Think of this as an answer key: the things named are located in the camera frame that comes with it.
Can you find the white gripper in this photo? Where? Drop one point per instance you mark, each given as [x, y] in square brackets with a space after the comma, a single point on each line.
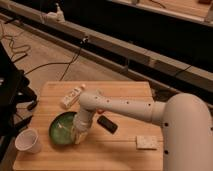
[82, 123]

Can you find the green ceramic bowl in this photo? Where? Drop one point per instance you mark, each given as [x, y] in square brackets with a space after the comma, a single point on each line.
[62, 136]

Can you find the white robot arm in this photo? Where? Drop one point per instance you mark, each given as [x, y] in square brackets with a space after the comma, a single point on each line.
[185, 121]

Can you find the black rectangular block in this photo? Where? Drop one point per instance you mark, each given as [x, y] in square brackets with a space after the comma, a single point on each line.
[107, 124]

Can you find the white tube with cap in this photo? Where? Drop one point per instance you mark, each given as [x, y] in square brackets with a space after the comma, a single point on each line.
[69, 99]

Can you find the orange carrot toy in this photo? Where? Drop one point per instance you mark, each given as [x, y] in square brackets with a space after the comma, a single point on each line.
[100, 111]

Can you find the white paper cup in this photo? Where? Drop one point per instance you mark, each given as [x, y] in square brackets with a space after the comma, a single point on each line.
[28, 141]

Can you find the black equipment stand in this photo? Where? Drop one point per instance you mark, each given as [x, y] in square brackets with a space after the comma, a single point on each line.
[13, 90]

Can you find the beige speckled sponge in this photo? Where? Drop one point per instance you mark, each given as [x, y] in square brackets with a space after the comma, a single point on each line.
[146, 142]

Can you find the white power strip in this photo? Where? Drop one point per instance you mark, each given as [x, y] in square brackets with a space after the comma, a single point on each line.
[58, 15]

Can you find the long metal rail beam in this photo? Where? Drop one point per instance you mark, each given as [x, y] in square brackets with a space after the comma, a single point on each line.
[118, 27]

